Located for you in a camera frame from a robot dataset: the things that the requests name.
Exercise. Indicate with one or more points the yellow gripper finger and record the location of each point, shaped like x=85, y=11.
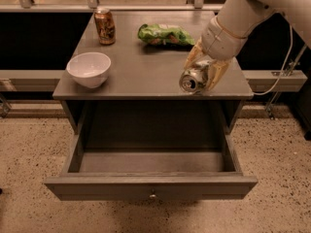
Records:
x=215, y=72
x=195, y=54

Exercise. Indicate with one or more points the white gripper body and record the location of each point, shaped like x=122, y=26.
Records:
x=221, y=43

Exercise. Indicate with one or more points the green white 7up can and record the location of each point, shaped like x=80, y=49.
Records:
x=194, y=79

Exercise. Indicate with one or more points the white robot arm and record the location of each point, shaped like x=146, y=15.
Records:
x=241, y=17

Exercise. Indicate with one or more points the brown soda can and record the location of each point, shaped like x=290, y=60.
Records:
x=105, y=26

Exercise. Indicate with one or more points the open grey top drawer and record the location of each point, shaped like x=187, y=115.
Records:
x=199, y=167

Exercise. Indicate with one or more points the green chip bag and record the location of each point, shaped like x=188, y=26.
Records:
x=164, y=34

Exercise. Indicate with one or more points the grey wooden cabinet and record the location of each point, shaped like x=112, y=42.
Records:
x=137, y=71

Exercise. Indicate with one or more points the white ceramic bowl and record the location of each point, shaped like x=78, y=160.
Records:
x=90, y=69

